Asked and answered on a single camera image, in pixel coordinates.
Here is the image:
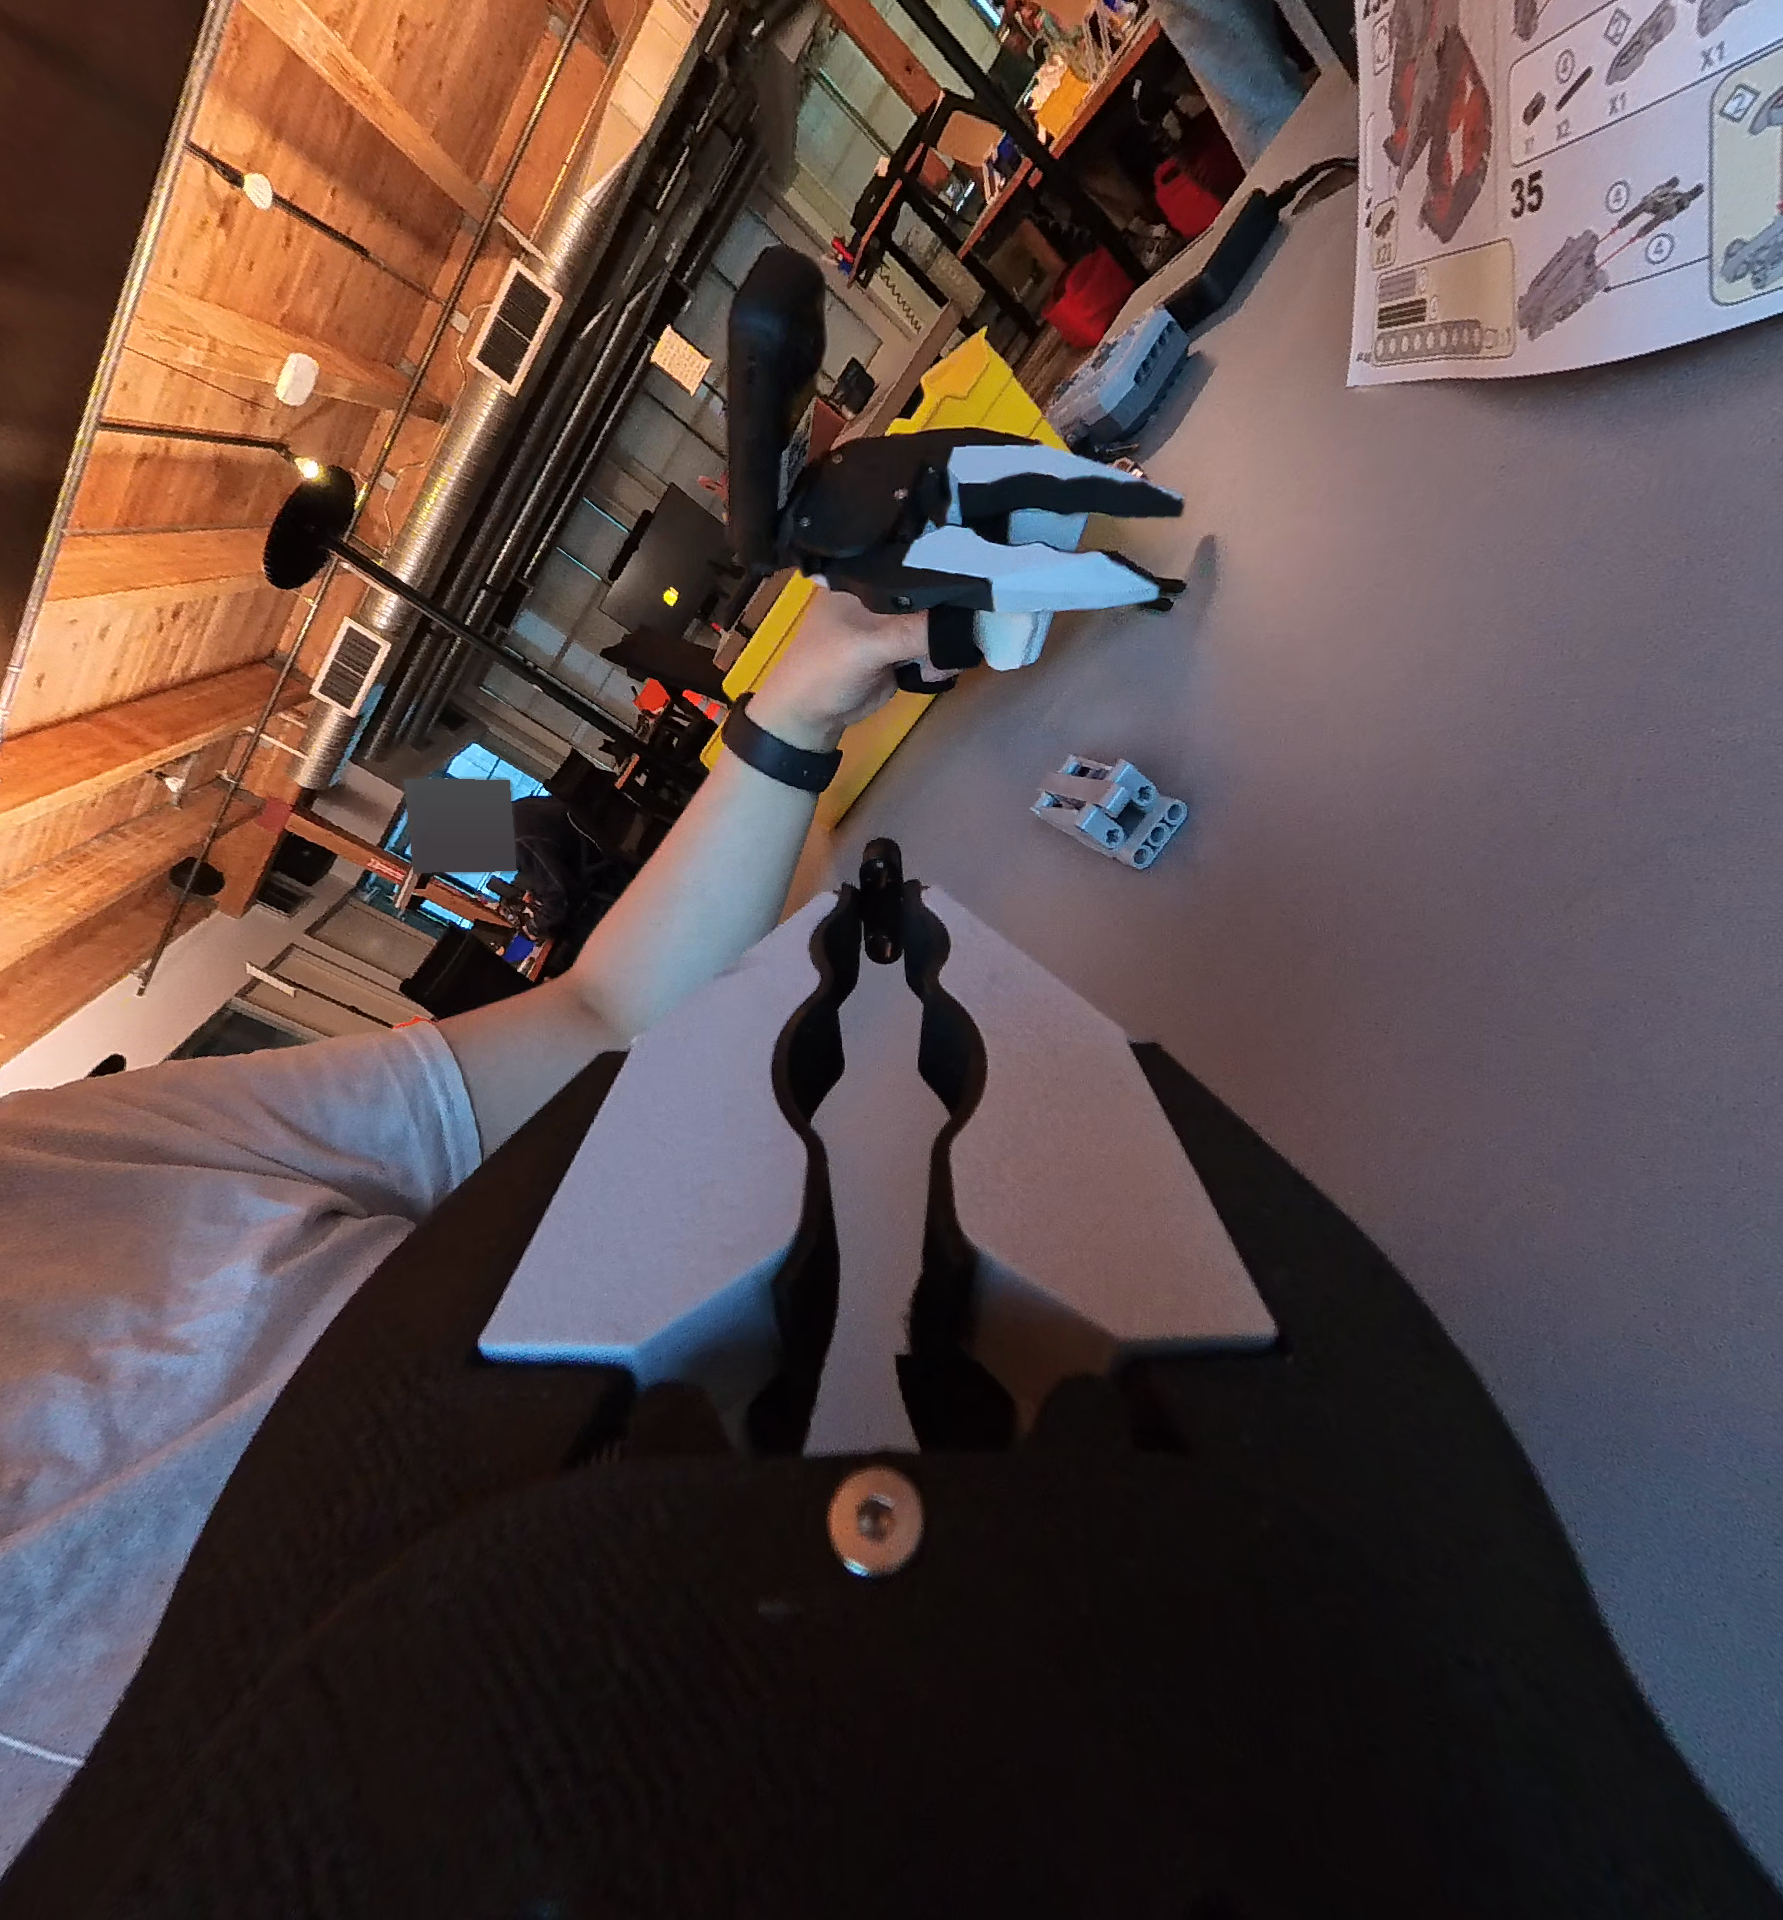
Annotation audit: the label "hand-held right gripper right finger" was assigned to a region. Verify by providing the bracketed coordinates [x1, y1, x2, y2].
[899, 889, 1281, 1452]

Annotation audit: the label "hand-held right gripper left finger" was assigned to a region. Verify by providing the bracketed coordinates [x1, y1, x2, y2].
[478, 885, 851, 1454]

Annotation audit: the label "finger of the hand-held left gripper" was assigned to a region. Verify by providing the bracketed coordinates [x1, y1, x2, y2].
[934, 431, 1189, 550]
[901, 525, 1189, 616]

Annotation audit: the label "person's left forearm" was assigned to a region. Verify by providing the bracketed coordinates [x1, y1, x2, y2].
[438, 743, 836, 1160]

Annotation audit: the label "grey desk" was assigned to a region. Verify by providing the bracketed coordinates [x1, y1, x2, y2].
[785, 66, 1783, 1920]

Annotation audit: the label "person's left hand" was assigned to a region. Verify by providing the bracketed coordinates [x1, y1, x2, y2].
[751, 584, 960, 748]

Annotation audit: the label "yellow plastic bin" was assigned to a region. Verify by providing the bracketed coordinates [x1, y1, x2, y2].
[702, 327, 1076, 830]

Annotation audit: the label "large grey toy brick block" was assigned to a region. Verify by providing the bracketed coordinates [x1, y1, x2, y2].
[1049, 307, 1192, 446]

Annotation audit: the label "black monitor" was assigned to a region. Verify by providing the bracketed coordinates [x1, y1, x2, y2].
[601, 484, 744, 633]

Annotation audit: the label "red bag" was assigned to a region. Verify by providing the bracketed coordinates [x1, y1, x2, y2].
[1040, 247, 1143, 349]

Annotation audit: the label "grey toy brick assembly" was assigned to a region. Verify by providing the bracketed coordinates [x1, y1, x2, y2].
[1030, 753, 1190, 874]

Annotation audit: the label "black wristwatch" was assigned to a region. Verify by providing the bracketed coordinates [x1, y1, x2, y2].
[718, 697, 845, 795]

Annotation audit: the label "black power adapter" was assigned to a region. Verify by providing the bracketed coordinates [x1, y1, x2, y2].
[1163, 187, 1287, 337]

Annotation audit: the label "black metal shelf rack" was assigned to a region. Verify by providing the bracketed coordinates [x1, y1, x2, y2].
[844, 21, 1181, 289]

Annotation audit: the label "white air vent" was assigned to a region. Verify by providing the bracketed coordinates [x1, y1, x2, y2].
[468, 261, 564, 385]
[313, 616, 392, 712]

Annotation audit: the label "black pendant lamp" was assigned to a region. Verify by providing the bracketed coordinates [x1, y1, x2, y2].
[262, 462, 646, 741]

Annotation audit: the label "printed instruction sheet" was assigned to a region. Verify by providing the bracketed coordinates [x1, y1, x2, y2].
[1344, 0, 1783, 389]

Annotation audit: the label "metal air duct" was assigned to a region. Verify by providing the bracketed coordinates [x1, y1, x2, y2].
[292, 180, 637, 793]

